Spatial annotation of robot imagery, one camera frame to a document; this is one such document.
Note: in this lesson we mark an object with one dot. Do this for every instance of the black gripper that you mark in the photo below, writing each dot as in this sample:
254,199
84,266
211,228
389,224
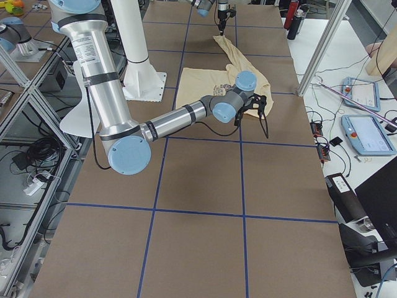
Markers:
221,14
240,112

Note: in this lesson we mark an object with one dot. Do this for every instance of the cream long-sleeve printed shirt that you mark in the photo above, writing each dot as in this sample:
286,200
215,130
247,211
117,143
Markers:
196,83

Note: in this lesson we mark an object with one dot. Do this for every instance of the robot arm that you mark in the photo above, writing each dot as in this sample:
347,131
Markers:
127,142
203,8

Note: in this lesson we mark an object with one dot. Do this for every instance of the grey third robot arm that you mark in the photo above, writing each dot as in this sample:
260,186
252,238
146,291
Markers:
18,42

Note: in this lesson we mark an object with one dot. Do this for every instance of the red water bottle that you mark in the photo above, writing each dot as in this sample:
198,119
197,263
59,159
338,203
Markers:
292,8

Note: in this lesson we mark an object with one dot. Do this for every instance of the black water bottle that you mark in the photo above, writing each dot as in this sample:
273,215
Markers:
295,25

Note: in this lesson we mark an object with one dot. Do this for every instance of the upper blue teach pendant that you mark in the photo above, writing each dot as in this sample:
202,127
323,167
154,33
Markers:
364,92

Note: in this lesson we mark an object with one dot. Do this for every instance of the blue teach pendant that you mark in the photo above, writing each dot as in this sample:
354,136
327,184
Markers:
364,92
367,136

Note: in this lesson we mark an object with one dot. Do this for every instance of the lower blue teach pendant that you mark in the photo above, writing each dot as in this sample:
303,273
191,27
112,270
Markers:
367,136

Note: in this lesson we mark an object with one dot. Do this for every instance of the reacher grabber stick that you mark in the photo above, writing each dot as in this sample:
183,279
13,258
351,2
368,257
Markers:
357,104

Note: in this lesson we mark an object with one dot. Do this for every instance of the white plastic chair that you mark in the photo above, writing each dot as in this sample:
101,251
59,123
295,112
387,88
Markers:
77,121

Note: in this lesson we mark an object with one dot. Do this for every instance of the black monitor stand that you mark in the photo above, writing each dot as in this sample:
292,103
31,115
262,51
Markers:
369,231

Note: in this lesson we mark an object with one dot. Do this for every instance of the white power strip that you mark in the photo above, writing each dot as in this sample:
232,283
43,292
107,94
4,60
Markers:
37,182

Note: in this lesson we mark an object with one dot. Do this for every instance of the aluminium frame post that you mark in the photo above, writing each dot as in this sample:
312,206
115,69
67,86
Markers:
325,40

